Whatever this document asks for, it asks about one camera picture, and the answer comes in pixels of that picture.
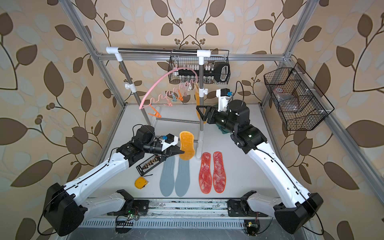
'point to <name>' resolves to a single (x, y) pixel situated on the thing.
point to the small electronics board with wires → (251, 227)
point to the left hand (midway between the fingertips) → (183, 150)
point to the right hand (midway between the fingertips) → (201, 107)
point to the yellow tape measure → (140, 183)
